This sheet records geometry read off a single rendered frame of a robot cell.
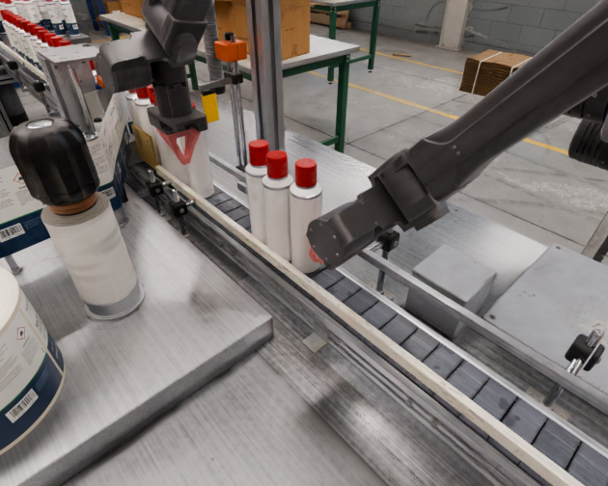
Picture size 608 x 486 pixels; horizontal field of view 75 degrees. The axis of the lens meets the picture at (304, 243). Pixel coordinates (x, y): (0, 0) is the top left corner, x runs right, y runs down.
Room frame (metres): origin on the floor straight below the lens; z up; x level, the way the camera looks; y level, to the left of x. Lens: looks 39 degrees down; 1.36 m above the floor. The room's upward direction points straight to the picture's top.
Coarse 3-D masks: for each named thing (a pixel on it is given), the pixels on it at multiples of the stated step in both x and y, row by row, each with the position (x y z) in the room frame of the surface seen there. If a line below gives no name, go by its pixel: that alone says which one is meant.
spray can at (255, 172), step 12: (252, 144) 0.60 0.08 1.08; (264, 144) 0.60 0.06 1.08; (252, 156) 0.59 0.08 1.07; (264, 156) 0.59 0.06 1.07; (252, 168) 0.59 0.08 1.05; (264, 168) 0.59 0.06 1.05; (252, 180) 0.58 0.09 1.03; (252, 192) 0.58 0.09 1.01; (252, 204) 0.58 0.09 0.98; (252, 216) 0.59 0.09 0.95; (252, 228) 0.59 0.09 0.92; (264, 228) 0.58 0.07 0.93; (264, 240) 0.58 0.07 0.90
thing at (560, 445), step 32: (224, 192) 0.79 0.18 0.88; (256, 256) 0.56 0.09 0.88; (352, 288) 0.48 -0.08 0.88; (384, 320) 0.41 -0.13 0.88; (416, 352) 0.35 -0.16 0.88; (448, 352) 0.35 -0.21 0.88; (416, 384) 0.30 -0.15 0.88; (480, 384) 0.30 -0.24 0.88; (512, 416) 0.25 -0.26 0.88; (544, 416) 0.25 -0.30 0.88; (544, 448) 0.21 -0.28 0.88; (576, 448) 0.22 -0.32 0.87; (544, 480) 0.18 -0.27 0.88
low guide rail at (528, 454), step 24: (192, 192) 0.73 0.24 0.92; (216, 216) 0.65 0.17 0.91; (288, 264) 0.50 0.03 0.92; (312, 288) 0.44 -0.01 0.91; (336, 312) 0.40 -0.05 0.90; (384, 336) 0.35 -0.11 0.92; (408, 360) 0.31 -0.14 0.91; (432, 384) 0.28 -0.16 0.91; (456, 408) 0.25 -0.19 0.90; (480, 408) 0.24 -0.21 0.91; (504, 432) 0.22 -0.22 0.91; (528, 456) 0.19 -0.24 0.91; (552, 480) 0.17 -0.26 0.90; (576, 480) 0.17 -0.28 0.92
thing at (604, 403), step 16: (240, 176) 0.72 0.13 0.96; (368, 256) 0.47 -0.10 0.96; (384, 272) 0.44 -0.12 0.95; (400, 272) 0.43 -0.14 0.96; (416, 288) 0.40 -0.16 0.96; (432, 288) 0.39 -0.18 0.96; (448, 304) 0.37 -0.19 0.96; (464, 320) 0.34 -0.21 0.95; (480, 320) 0.34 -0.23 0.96; (496, 336) 0.31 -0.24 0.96; (512, 352) 0.30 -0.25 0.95; (528, 352) 0.29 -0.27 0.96; (544, 368) 0.27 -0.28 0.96; (560, 368) 0.27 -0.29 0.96; (560, 384) 0.25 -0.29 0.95; (576, 384) 0.25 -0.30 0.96; (592, 400) 0.23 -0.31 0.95
